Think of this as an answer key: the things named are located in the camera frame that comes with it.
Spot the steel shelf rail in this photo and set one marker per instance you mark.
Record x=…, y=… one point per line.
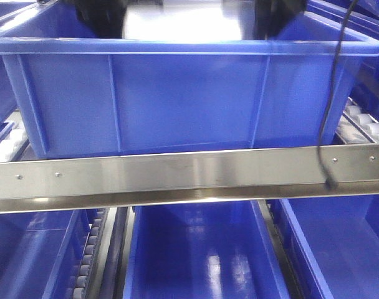
x=212, y=176

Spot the right upper roller track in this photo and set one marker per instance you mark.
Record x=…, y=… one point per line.
x=356, y=126

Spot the right upper blue bin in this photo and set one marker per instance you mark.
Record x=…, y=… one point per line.
x=357, y=30

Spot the lower right blue bin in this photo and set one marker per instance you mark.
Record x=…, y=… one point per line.
x=332, y=244

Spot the left upper blue bin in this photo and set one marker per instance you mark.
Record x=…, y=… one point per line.
x=8, y=10

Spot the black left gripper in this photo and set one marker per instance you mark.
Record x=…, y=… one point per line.
x=105, y=18

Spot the blue bin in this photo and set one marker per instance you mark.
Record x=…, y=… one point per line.
x=207, y=250
x=332, y=244
x=41, y=252
x=8, y=10
x=357, y=30

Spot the roller track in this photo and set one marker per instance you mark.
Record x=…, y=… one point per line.
x=356, y=126
x=87, y=283
x=13, y=138

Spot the lower roller track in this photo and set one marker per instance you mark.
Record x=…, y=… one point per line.
x=87, y=283

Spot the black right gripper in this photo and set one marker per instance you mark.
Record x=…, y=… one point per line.
x=271, y=16

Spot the large blue target box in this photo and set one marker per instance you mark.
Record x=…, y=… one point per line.
x=83, y=96

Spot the left upper roller track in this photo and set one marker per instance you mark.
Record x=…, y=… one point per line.
x=13, y=138

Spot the small silver ribbed tray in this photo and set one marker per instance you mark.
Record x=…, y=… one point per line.
x=189, y=21

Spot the lower centre blue bin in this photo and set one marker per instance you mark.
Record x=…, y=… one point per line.
x=207, y=250

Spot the lower left blue bin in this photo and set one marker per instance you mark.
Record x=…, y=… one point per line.
x=41, y=252

